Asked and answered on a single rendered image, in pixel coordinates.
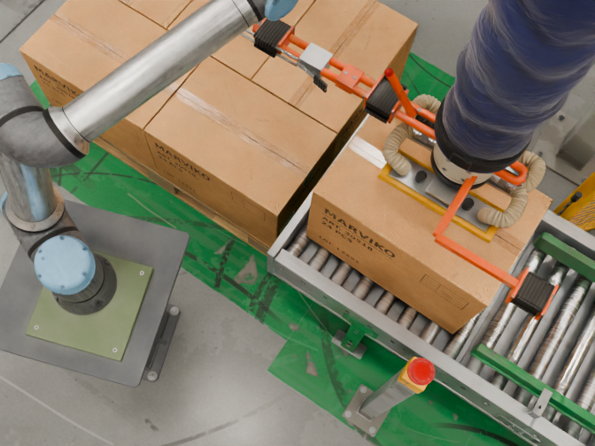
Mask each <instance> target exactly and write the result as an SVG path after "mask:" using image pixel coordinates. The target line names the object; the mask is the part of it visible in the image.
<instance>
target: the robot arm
mask: <svg viewBox="0 0 595 446"><path fill-rule="evenodd" d="M297 3H298V0H211V1H209V2H208V3H206V4H205V5H203V6H202V7H201V8H199V9H198V10H196V11H195V12H193V13H192V14H191V15H189V16H188V17H187V18H186V19H184V20H183V21H181V22H180V23H179V24H177V25H176V26H175V27H173V28H171V29H170V30H169V31H167V32H166V33H164V34H163V35H161V36H160V37H159V38H158V39H157V40H155V41H154V42H152V43H151V44H150V45H148V46H147V47H145V48H144V49H143V50H141V51H139V52H138V53H137V54H135V55H134V56H133V57H132V58H130V59H129V60H128V61H126V62H125V63H124V64H122V65H120V66H119V67H118V68H116V69H115V70H113V71H112V72H111V73H109V74H108V75H106V76H105V77H104V78H103V79H102V80H100V81H99V82H97V83H96V84H94V85H93V86H92V87H90V88H88V89H87V90H86V91H84V92H83V93H82V94H80V95H79V96H77V97H76V98H75V99H74V100H72V101H71V102H70V103H68V104H67V105H65V106H64V107H61V108H60V107H54V106H50V107H48V108H47V109H46V110H44V109H43V107H42V105H41V103H40V102H39V100H38V99H37V97H36V96H35V94H34V92H33V90H32V89H31V88H30V87H29V85H28V84H27V82H26V80H25V78H24V75H23V73H20V71H19V69H18V68H17V67H16V66H15V65H12V64H9V63H0V175H1V178H2V180H3V183H4V187H5V189H6V192H5V193H4V195H3V197H2V199H1V201H0V208H1V211H2V214H3V215H4V218H5V219H6V220H7V222H8V223H9V225H10V227H11V228H12V231H13V232H14V234H15V235H16V236H17V238H18V239H19V242H20V243H21V245H22V247H23V248H24V250H25V252H26V253H27V255H28V256H29V258H30V259H31V261H32V263H33V265H34V266H35V273H36V276H37V278H38V280H39V281H40V282H41V283H42V285H43V286H44V287H45V288H47V289H48V290H50V291H51V292H52V295H53V297H54V299H55V300H56V302H57V303H58V304H59V305H60V306H61V307H62V308H63V309H65V310H66V311H69V312H71V313H73V314H77V315H88V314H92V313H95V312H97V311H100V310H102V309H103V308H104V307H105V306H106V305H107V304H108V303H110V301H111V300H112V298H113V296H114V294H115V291H116V288H117V276H116V273H115V271H114V269H113V267H112V265H111V264H110V262H109V261H108V260H107V259H106V258H104V257H102V256H101V255H99V254H96V253H94V252H92V251H91V249H90V248H89V246H88V244H87V243H86V242H85V240H84V238H83V237H82V235H81V233H80V232H79V230H78V228H77V227H76V225H75V224H74V223H73V221H72V219H71V218H70V216H69V214H68V213H67V211H66V208H65V203H64V199H63V197H62V195H61V193H60V192H59V190H58V189H57V188H56V187H54V186H53V185H52V182H51V177H50V170H49V168H56V167H62V166H67V165H71V164H73V163H75V162H77V161H79V160H80V159H82V158H84V157H85V156H86V155H88V154H89V145H90V143H91V142H92V141H94V140H95V139H96V138H97V137H98V136H100V135H102V134H103V133H104V132H106V131H107V130H108V129H110V128H111V127H113V126H114V125H116V124H117V123H118V122H120V121H121V120H123V119H124V118H126V116H128V115H129V114H130V113H132V112H133V111H135V110H136V109H138V108H139V107H140V106H142V105H143V104H145V103H146V102H148V101H149V100H150V99H152V98H153V97H154V96H155V95H157V94H158V93H159V92H161V91H162V90H164V89H165V88H167V87H168V86H170V85H171V84H172V83H174V82H175V81H177V80H178V79H180V78H181V77H182V76H183V75H184V74H185V73H187V72H189V71H190V70H191V69H193V68H194V67H196V66H197V65H199V64H200V63H201V62H203V61H204V60H206V59H207V58H208V57H210V56H211V55H212V54H213V53H215V52H216V51H217V50H219V49H221V48H222V47H223V46H225V45H226V44H227V43H229V42H231V41H232V40H233V39H235V38H236V37H237V36H239V35H240V34H241V33H242V32H244V31H245V30H247V29H248V28H249V27H251V26H252V25H254V24H257V23H258V25H259V26H260V25H261V22H262V20H263V19H264V18H266V19H268V20H271V21H276V20H279V19H280V18H283V17H285V16H286V15H287V14H288V13H290V12H291V11H292V9H293V8H294V7H295V6H296V4H297ZM100 289H101V290H100Z"/></svg>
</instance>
